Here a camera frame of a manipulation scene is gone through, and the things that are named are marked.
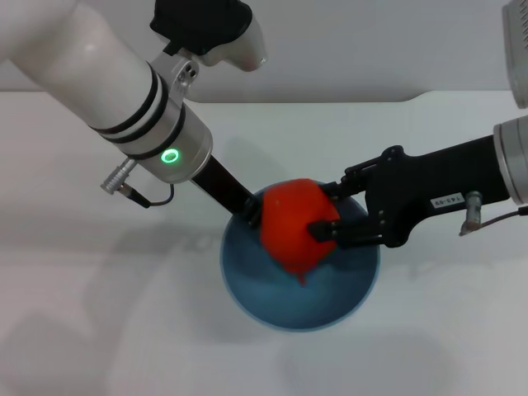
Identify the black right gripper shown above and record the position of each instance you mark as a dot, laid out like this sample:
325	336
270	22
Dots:
420	181

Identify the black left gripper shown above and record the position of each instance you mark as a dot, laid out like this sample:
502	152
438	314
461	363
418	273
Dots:
222	185

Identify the orange fruit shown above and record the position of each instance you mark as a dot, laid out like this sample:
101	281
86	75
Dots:
293	218

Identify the blue bowl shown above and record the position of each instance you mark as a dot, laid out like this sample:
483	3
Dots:
301	301

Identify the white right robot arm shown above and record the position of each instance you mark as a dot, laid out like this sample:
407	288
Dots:
513	161

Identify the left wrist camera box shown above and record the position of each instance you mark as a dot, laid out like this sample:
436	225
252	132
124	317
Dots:
198	24

